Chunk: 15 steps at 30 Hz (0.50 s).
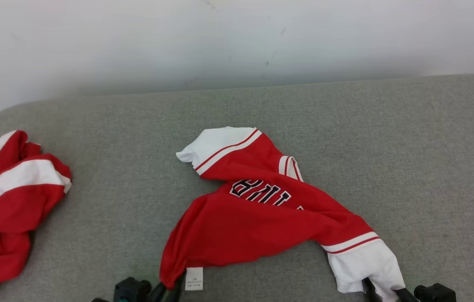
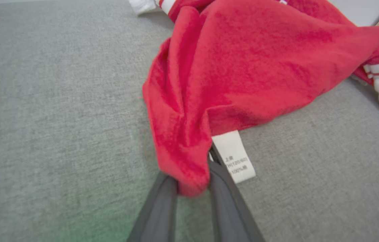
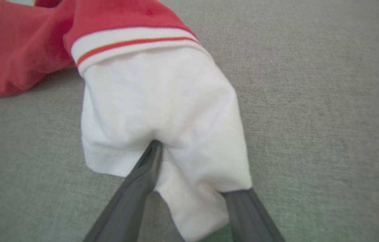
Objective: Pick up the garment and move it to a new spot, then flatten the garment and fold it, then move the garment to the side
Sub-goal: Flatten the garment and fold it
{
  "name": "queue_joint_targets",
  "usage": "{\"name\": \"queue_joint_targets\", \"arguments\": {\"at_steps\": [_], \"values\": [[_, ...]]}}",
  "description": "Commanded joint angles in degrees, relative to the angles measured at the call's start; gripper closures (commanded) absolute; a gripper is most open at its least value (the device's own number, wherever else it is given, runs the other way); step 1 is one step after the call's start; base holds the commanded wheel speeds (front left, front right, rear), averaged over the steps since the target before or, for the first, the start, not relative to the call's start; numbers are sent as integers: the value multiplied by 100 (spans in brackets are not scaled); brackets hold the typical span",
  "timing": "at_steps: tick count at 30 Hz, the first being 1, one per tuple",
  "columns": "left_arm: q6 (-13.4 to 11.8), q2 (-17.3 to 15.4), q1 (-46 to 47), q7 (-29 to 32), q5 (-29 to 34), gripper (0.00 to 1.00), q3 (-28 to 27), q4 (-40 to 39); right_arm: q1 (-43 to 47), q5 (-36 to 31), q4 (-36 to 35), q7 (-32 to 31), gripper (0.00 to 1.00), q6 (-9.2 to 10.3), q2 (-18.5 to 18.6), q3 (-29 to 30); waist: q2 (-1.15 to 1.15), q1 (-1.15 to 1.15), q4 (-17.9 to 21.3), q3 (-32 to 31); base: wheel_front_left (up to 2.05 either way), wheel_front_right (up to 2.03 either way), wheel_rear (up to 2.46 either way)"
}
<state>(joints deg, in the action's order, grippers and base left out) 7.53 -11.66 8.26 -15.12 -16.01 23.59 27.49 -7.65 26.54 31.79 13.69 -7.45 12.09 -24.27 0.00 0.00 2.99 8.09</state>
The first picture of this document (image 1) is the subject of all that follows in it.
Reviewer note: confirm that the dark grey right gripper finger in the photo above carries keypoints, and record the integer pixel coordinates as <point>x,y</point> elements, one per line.
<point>404,295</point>
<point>370,291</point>

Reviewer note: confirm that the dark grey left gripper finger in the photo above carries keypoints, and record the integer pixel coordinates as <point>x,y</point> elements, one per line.
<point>176,293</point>
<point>158,294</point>

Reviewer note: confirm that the red and white jersey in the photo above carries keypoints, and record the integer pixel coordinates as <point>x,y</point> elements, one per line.
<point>253,226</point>

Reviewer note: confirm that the red shorts with white stripe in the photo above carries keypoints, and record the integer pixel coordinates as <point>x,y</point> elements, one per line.
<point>6,209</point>

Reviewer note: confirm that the grey fabric sofa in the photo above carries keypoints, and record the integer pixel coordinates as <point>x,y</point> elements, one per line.
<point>136,167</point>

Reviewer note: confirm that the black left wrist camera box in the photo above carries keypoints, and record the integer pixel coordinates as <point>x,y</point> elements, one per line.
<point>132,290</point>

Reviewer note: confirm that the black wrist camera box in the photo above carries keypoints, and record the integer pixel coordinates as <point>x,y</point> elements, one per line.
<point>434,293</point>
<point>132,290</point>

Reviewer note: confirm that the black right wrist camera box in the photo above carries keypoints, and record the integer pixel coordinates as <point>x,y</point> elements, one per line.
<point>434,293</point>

